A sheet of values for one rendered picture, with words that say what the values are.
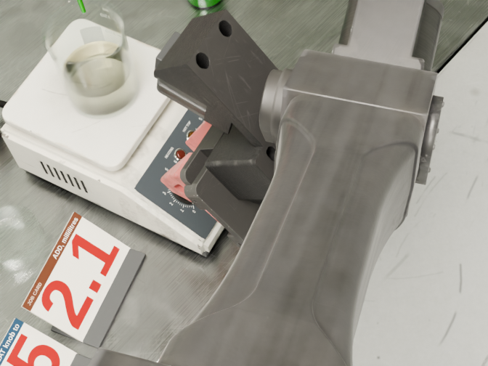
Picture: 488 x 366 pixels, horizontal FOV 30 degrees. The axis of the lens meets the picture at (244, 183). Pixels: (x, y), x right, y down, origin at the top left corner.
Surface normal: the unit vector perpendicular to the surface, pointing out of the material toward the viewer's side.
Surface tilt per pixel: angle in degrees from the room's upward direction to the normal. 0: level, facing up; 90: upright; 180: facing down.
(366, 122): 26
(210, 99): 90
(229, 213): 50
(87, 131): 0
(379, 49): 16
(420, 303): 0
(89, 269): 40
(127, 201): 90
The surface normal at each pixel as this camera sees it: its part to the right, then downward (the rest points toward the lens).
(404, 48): -0.14, -0.25
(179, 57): -0.62, -0.63
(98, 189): -0.48, 0.78
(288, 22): -0.07, -0.50
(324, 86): 0.05, -0.81
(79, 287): 0.54, -0.19
